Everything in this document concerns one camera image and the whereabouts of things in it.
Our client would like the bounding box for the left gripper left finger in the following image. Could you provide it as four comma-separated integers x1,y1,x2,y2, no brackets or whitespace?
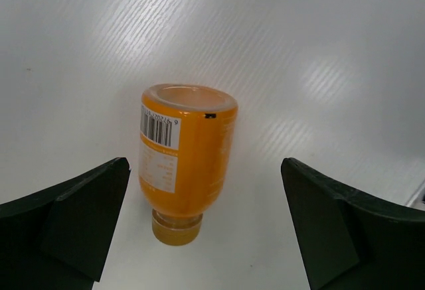
1,157,130,289

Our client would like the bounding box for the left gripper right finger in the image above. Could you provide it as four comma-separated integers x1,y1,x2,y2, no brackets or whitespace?
281,158,424,289

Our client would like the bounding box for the orange juice bottle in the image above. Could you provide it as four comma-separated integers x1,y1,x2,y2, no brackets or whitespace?
138,84,238,246

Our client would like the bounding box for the aluminium table edge rail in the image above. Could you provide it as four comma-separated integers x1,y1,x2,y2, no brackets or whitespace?
407,183,425,210

